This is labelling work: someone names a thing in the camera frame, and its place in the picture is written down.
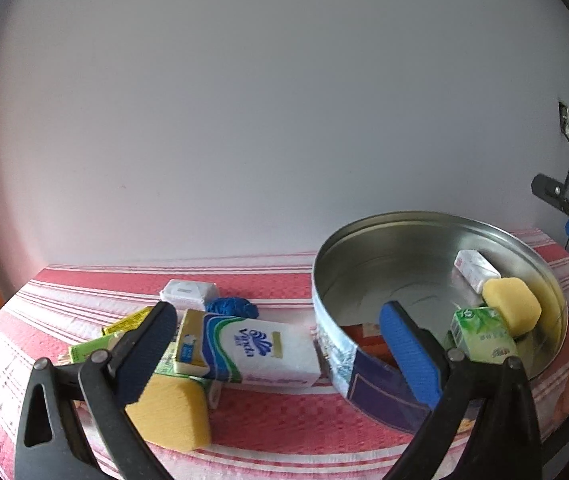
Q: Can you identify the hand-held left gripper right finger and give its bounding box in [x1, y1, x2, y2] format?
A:
[378, 301, 545, 480]

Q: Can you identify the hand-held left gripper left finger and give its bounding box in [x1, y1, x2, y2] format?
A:
[14, 301, 179, 480]

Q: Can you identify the yellow packet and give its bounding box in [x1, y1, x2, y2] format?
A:
[102, 307, 156, 337]

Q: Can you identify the yellow and green sponge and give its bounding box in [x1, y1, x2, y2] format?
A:
[124, 374, 212, 451]

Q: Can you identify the light green tissue pack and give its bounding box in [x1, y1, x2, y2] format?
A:
[450, 306, 519, 364]

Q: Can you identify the round metal tin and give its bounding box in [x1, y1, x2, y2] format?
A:
[313, 211, 569, 434]

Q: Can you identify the white blue tissue pack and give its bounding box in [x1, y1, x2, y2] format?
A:
[174, 308, 322, 389]

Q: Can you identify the white wipes pack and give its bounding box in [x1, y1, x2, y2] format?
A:
[159, 279, 218, 314]

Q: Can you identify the plain yellow sponge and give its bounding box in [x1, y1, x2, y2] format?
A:
[482, 277, 543, 337]

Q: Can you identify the small white pink tissue pack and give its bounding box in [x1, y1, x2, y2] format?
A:
[453, 249, 501, 294]

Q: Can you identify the red striped cloth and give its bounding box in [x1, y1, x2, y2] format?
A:
[0, 227, 569, 480]

